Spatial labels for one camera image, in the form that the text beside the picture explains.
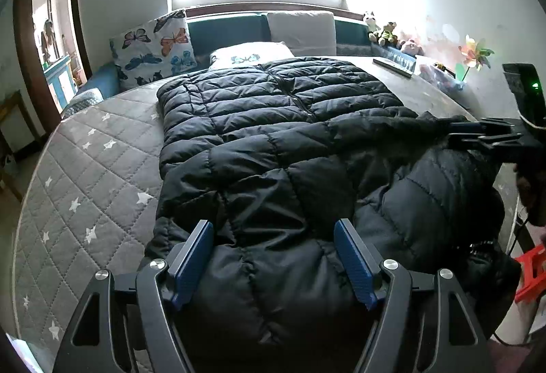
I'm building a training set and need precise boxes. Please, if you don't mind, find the plain white pillow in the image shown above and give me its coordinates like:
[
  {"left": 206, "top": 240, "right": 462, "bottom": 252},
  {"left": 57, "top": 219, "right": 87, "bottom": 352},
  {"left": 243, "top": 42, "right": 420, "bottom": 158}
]
[{"left": 267, "top": 11, "right": 337, "bottom": 57}]

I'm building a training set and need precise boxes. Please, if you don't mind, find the brown wooden desk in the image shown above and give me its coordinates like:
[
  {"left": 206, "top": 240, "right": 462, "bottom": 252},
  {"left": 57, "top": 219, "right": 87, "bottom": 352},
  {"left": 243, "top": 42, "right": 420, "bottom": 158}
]
[{"left": 0, "top": 89, "right": 40, "bottom": 203}]

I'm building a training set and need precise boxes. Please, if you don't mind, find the clear toy storage box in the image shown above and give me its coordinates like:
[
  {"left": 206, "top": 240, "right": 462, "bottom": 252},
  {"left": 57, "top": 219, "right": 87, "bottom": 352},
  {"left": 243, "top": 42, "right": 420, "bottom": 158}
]
[{"left": 416, "top": 55, "right": 466, "bottom": 91}]

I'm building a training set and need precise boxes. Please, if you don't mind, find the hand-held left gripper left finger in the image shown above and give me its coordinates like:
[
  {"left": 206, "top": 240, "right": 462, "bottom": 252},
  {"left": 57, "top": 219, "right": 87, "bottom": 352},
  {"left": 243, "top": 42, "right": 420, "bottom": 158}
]
[{"left": 52, "top": 220, "right": 214, "bottom": 373}]

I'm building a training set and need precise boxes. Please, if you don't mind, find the brown wooden door frame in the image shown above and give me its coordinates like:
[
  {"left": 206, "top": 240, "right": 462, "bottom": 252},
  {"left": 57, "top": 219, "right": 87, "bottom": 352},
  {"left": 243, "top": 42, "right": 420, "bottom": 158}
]
[{"left": 13, "top": 0, "right": 93, "bottom": 123}]

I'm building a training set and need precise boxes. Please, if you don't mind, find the grey star quilted mattress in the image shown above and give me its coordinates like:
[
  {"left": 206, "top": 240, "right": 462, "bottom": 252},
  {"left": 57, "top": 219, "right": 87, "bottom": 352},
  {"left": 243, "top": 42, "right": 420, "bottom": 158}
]
[{"left": 12, "top": 53, "right": 523, "bottom": 373}]

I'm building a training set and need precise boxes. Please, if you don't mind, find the dark patterned flat box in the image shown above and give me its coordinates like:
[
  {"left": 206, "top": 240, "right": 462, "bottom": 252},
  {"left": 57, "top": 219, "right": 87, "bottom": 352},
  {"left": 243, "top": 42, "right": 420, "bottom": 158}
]
[{"left": 373, "top": 47, "right": 416, "bottom": 79}]

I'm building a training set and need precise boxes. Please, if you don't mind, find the teal padded headboard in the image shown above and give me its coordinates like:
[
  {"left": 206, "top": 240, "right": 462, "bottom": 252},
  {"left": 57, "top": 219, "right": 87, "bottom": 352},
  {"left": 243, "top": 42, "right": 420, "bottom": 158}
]
[{"left": 185, "top": 11, "right": 372, "bottom": 58}]

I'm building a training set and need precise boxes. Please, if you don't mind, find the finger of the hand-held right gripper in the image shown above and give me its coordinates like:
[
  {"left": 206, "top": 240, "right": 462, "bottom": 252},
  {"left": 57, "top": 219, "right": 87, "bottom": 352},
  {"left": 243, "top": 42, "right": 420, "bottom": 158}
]
[
  {"left": 447, "top": 133, "right": 526, "bottom": 153},
  {"left": 448, "top": 118, "right": 519, "bottom": 136}
]

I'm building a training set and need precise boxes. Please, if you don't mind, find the colourful pinwheel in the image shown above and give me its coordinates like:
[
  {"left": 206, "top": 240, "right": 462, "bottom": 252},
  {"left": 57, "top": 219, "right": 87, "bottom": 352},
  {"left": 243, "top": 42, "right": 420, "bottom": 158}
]
[{"left": 454, "top": 34, "right": 495, "bottom": 82}]

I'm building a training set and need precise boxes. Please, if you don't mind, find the small butterfly print pillow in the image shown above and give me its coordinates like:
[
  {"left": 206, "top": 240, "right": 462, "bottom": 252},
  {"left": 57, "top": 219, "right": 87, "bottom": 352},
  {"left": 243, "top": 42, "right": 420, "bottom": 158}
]
[{"left": 208, "top": 41, "right": 296, "bottom": 71}]

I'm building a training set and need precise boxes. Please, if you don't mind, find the blue folded blanket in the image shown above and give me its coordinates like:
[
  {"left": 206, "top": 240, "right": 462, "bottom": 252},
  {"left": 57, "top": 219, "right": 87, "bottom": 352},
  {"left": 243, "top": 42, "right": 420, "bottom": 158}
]
[{"left": 62, "top": 62, "right": 121, "bottom": 119}]

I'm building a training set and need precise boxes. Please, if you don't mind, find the pink pig plush toy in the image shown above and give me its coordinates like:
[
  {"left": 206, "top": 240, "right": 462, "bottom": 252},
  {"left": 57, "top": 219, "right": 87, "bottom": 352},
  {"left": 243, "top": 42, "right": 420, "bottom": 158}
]
[{"left": 399, "top": 36, "right": 426, "bottom": 57}]

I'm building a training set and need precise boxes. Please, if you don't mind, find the blue white cabinet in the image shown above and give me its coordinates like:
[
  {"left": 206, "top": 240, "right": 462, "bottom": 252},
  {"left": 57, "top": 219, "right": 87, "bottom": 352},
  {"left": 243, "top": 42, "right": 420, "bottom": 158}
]
[{"left": 44, "top": 53, "right": 80, "bottom": 110}]

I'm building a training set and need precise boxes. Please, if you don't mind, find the red plastic stool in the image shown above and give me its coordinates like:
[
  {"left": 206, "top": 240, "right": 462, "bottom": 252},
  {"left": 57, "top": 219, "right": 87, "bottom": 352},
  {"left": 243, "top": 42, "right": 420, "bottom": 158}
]
[{"left": 514, "top": 244, "right": 546, "bottom": 304}]

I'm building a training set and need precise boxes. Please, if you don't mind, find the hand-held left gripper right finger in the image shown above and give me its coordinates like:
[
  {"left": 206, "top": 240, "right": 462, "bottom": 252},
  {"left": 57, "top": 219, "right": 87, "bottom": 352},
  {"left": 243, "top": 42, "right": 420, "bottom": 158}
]
[{"left": 334, "top": 218, "right": 491, "bottom": 373}]

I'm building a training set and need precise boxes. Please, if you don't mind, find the panda plush toy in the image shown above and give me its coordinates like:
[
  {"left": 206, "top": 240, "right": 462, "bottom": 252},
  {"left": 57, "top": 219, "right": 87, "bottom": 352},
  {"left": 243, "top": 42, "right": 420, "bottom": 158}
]
[{"left": 363, "top": 11, "right": 382, "bottom": 42}]

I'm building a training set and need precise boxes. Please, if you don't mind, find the brown bear plush toy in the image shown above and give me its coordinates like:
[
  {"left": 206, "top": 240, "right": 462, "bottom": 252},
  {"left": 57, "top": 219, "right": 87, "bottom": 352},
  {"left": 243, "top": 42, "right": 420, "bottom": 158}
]
[{"left": 377, "top": 21, "right": 400, "bottom": 48}]

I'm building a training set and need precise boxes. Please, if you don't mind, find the black puffer jacket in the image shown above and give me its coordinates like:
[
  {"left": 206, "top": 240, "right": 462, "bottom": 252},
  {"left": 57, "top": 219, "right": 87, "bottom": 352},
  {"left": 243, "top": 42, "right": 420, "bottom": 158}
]
[{"left": 144, "top": 56, "right": 523, "bottom": 373}]

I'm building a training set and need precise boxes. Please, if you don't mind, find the large butterfly print pillow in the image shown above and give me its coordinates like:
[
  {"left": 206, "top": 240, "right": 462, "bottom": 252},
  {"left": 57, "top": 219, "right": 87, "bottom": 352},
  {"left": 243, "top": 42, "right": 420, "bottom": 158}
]
[{"left": 110, "top": 9, "right": 199, "bottom": 88}]

